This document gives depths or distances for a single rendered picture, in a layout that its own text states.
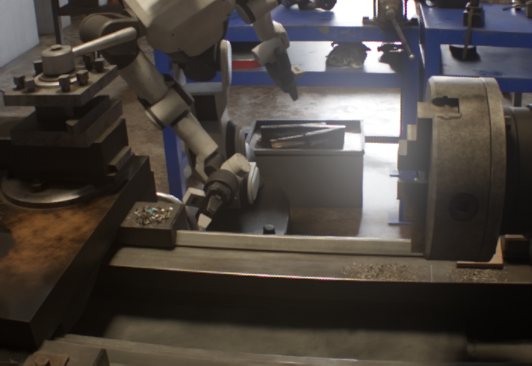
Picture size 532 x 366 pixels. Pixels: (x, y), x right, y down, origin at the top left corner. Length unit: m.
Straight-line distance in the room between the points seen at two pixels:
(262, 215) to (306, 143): 0.49
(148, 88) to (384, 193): 1.62
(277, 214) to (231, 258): 1.49
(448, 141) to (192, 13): 1.08
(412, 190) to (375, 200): 2.23
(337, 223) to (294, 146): 0.39
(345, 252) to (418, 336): 0.20
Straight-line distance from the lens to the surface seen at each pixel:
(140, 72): 1.84
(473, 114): 0.84
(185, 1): 1.77
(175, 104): 1.88
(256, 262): 1.20
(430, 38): 2.67
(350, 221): 2.98
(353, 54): 2.77
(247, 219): 2.67
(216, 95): 2.15
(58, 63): 1.25
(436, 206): 0.82
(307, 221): 2.98
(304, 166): 3.00
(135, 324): 1.27
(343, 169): 3.00
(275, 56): 2.27
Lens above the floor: 1.49
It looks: 25 degrees down
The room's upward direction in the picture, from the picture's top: 3 degrees counter-clockwise
